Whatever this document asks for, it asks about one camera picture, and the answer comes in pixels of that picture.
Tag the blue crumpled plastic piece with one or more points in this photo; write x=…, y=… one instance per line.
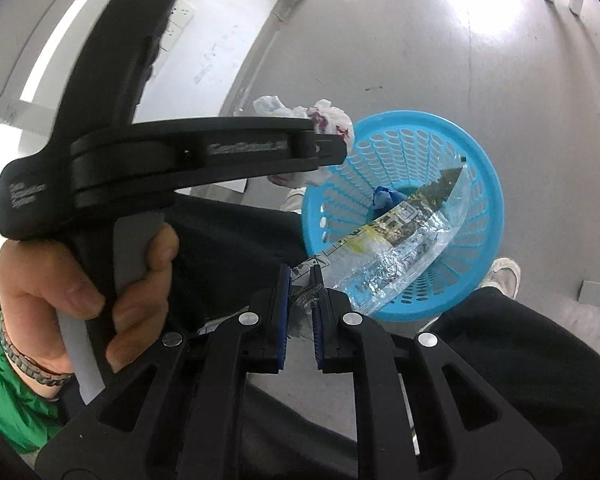
x=386, y=199

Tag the person's left hand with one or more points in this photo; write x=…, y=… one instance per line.
x=45, y=280

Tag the white wall socket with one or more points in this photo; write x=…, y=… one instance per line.
x=170, y=40
x=184, y=16

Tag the person's black trousers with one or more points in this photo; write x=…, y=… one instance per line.
x=505, y=360

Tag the blue plastic basket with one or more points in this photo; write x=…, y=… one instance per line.
x=480, y=175

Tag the person's left forearm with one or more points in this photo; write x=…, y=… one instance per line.
x=5, y=400

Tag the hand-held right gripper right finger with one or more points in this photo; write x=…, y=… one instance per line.
x=319, y=335

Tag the white tissue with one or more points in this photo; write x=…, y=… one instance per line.
x=330, y=114

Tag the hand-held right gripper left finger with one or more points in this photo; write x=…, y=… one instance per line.
x=283, y=320

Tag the clear printed plastic wrapper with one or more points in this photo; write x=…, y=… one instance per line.
x=380, y=265

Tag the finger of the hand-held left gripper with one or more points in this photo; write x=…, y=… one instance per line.
x=260, y=152

